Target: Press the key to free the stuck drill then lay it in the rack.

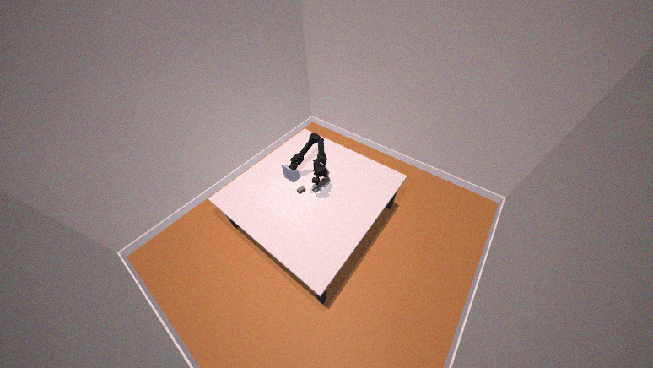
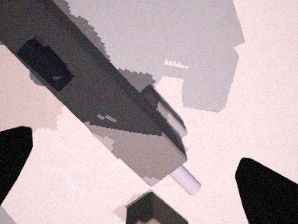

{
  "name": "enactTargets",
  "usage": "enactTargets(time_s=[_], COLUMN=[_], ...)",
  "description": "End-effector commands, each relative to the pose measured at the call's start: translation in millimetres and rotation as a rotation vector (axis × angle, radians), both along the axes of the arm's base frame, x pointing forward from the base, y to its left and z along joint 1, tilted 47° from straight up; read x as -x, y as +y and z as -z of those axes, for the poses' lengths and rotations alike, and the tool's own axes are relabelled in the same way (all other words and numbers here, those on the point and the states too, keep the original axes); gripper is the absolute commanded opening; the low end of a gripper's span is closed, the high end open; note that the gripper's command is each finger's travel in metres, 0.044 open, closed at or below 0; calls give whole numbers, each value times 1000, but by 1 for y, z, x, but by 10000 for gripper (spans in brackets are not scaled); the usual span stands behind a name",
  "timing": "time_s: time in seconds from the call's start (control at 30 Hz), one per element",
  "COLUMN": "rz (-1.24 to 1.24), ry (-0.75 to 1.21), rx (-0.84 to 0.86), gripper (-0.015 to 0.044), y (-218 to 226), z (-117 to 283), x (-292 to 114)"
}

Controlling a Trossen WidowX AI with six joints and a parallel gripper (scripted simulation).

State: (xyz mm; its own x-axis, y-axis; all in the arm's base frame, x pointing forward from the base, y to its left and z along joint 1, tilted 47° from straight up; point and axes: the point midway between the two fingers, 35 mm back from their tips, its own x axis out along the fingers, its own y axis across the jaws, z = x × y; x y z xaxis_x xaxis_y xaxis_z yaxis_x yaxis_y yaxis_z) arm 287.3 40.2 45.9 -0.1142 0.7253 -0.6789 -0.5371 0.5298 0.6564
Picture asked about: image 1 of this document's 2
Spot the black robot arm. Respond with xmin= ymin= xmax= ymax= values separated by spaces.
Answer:
xmin=288 ymin=133 xmax=328 ymax=177

